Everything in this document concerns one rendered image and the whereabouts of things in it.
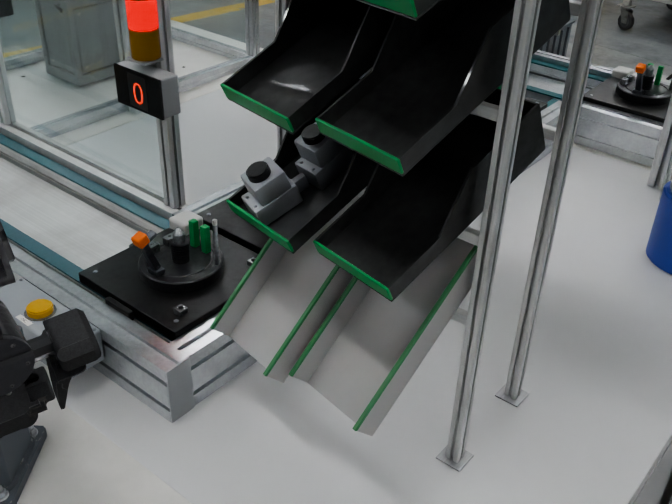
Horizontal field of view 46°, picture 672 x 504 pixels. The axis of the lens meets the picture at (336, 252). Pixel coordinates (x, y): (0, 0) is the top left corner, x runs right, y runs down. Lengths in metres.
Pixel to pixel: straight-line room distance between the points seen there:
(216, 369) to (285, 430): 0.15
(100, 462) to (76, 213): 0.62
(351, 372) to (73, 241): 0.70
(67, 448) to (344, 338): 0.43
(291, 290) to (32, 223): 0.68
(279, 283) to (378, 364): 0.20
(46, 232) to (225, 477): 0.67
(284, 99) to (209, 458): 0.52
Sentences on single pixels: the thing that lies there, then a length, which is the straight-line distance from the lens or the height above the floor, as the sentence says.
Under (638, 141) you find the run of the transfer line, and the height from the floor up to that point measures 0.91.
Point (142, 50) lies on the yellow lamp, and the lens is 1.39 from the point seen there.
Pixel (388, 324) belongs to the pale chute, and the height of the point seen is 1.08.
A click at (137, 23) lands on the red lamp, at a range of 1.38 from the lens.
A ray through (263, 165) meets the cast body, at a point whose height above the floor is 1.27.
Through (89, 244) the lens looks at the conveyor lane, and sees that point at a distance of 1.55.
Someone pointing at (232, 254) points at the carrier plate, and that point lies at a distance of 1.37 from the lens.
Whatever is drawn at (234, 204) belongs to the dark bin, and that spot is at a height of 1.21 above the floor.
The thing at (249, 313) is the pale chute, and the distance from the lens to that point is 1.15.
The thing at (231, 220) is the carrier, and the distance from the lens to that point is 1.47.
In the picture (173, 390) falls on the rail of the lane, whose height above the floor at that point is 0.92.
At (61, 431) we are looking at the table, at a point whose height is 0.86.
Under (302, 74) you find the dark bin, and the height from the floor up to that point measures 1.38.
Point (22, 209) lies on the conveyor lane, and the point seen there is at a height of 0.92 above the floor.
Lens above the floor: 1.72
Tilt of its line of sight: 33 degrees down
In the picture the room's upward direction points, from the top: 2 degrees clockwise
